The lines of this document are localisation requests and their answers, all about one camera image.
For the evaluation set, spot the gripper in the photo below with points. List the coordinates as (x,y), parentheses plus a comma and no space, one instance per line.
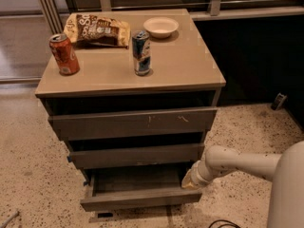
(199,174)

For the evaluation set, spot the grey bottom drawer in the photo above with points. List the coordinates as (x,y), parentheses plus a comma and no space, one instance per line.
(138,186)

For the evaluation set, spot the grey drawer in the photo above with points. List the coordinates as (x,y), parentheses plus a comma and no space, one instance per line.
(137,156)
(138,186)
(132,123)

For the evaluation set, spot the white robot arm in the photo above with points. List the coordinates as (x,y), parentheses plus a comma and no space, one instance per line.
(285,171)

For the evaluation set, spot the grey middle drawer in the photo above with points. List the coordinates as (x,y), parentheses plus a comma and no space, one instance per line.
(137,156)

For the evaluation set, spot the grey drawer cabinet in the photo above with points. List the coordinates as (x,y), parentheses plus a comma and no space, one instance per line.
(183,74)

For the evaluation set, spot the grey top drawer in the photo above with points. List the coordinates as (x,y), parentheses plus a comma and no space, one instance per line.
(132,123)

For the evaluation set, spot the small black floor marker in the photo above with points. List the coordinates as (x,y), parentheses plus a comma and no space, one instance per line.
(104,215)

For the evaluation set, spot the blue energy drink can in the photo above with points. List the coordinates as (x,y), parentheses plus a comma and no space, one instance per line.
(141,52)

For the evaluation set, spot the white bowl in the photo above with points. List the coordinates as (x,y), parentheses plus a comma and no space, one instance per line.
(161,27)

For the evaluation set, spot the orange soda can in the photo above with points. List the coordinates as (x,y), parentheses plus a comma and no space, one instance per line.
(64,54)

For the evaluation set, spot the grey rod on floor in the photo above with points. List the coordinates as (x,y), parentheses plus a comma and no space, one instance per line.
(9,219)

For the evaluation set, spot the yellow brown chip bag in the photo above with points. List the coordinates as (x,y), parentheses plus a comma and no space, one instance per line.
(97,30)

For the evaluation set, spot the small black wall device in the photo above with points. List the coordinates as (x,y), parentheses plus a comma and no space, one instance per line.
(279,101)

